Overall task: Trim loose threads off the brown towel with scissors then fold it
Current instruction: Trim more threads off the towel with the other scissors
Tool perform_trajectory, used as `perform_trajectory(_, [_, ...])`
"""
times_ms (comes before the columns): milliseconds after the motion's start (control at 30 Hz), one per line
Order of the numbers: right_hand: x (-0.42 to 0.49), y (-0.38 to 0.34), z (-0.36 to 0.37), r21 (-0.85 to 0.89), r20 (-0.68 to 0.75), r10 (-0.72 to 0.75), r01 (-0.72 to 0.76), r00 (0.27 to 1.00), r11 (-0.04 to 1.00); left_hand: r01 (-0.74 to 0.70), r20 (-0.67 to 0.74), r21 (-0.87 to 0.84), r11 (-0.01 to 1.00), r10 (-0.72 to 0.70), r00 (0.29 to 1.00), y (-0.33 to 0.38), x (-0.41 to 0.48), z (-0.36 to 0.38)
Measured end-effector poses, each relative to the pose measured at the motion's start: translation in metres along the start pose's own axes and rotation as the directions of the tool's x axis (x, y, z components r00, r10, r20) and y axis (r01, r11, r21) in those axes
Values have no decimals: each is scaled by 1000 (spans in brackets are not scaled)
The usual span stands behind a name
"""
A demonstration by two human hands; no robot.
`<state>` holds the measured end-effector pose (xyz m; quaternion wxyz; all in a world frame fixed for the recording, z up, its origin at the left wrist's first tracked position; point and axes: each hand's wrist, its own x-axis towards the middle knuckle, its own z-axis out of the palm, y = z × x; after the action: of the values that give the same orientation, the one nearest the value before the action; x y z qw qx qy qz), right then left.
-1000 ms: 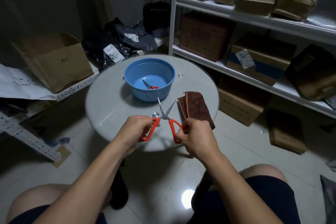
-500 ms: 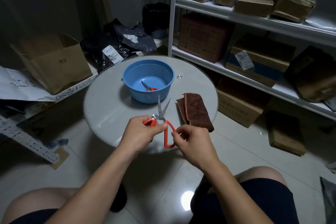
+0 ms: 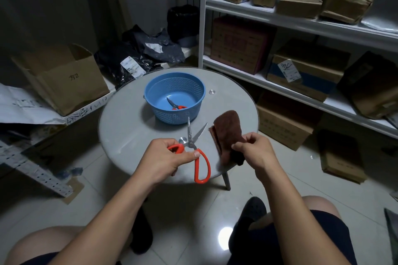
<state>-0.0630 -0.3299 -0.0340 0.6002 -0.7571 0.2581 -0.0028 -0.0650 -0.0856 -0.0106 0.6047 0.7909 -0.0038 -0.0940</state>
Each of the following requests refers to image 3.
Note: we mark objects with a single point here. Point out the white metal shelf unit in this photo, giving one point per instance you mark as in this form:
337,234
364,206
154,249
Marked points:
311,26

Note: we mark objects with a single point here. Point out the white plastic mailing bag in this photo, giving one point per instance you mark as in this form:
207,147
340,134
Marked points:
18,106

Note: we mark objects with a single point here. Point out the person's left hand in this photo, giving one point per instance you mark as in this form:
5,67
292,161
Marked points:
158,162

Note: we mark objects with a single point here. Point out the person's right leg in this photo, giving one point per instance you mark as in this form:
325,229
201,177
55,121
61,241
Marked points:
329,221

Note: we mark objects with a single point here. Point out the person's right forearm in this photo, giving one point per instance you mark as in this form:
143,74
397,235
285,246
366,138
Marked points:
295,218

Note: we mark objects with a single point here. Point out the person's left leg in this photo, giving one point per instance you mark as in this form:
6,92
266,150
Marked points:
34,247

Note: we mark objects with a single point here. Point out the grey plastic mailing bag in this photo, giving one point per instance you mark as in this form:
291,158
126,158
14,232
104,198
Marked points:
161,47

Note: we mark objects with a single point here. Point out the round grey table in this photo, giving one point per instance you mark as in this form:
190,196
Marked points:
130,125

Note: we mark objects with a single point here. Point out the person's left forearm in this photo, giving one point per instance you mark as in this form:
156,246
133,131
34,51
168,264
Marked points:
112,221

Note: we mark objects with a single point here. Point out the black left shoe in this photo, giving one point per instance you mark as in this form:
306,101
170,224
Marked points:
141,230

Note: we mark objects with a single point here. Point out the flat cardboard box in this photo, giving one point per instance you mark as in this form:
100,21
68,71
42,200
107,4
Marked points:
298,6

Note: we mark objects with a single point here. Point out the dark red cardboard box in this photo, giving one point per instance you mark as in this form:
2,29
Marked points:
239,44

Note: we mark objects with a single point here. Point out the crumpled cardboard box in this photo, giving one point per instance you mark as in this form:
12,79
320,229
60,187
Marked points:
345,5

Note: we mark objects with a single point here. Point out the person's leg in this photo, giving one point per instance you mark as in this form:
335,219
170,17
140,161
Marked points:
329,221
34,247

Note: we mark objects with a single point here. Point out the silver plastic bag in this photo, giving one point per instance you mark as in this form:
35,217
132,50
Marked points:
381,24

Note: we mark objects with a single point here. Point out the black shoe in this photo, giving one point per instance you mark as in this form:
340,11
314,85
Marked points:
141,230
248,218

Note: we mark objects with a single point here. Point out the black right shoe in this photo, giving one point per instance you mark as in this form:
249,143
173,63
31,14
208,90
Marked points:
248,218

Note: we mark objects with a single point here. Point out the black waste bin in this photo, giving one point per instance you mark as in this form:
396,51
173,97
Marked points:
183,24

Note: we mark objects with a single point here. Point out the black plastic mailing bag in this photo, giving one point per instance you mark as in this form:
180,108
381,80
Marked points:
112,63

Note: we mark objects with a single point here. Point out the blue plastic colander basket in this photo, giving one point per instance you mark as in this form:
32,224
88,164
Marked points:
186,87

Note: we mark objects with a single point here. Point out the cardboard box with blue band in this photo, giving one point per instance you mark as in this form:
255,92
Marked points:
314,72

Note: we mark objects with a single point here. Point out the open cardboard box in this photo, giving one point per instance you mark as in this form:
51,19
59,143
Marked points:
74,84

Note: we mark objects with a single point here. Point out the person's right hand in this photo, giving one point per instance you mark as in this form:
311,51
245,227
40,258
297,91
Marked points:
261,156

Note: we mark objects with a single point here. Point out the white slotted metal rack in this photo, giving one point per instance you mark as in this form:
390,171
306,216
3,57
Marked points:
34,170

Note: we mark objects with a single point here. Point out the cardboard scrap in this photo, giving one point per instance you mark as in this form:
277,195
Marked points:
73,190

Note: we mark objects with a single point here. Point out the large plain cardboard box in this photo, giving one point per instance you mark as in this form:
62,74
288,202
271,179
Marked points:
283,122

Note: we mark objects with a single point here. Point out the dark brown cardboard box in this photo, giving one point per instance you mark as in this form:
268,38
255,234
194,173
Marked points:
373,87

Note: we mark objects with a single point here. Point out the person's left thumb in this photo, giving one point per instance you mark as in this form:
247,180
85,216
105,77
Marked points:
188,155

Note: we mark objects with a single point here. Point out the person's right thumb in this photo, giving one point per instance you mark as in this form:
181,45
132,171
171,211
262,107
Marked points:
241,147

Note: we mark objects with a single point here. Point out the small cardboard box on floor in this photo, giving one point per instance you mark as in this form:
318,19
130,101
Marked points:
342,159

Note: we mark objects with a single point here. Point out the brown cloth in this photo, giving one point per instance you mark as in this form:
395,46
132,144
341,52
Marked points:
228,128

